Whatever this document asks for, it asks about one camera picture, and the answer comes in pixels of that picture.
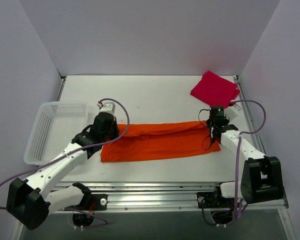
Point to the orange t-shirt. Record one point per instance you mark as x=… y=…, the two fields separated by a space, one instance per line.
x=147 y=142

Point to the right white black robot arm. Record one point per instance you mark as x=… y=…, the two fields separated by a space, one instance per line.
x=258 y=177

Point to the folded magenta t-shirt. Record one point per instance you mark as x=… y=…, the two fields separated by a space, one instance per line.
x=214 y=90

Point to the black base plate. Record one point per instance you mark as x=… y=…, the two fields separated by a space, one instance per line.
x=213 y=200
x=100 y=201

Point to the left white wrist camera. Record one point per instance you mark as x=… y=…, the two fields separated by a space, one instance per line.
x=108 y=108

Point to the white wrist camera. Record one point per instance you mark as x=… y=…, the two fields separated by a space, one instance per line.
x=232 y=111
x=108 y=108

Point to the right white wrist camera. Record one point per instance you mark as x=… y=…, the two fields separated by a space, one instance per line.
x=232 y=111

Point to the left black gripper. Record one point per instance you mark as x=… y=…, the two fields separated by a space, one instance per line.
x=112 y=128

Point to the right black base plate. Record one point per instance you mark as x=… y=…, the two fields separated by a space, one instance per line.
x=213 y=200

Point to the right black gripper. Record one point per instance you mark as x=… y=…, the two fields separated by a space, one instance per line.
x=215 y=128

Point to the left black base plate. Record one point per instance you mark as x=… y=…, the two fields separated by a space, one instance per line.
x=100 y=201

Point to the aluminium rail frame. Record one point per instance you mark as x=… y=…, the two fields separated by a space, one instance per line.
x=164 y=191

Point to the white perforated plastic basket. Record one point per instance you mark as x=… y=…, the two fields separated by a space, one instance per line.
x=55 y=125

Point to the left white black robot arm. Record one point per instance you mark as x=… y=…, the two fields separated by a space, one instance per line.
x=31 y=200

